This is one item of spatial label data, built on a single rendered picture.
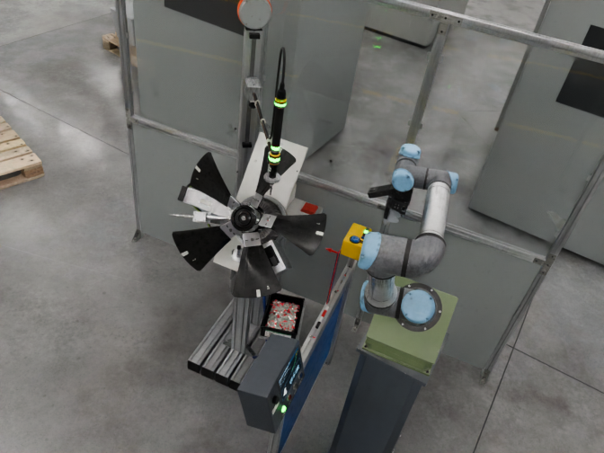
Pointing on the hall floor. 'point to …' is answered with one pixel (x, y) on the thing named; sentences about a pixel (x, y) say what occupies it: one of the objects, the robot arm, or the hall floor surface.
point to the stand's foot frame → (210, 343)
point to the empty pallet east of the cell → (16, 158)
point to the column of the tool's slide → (246, 112)
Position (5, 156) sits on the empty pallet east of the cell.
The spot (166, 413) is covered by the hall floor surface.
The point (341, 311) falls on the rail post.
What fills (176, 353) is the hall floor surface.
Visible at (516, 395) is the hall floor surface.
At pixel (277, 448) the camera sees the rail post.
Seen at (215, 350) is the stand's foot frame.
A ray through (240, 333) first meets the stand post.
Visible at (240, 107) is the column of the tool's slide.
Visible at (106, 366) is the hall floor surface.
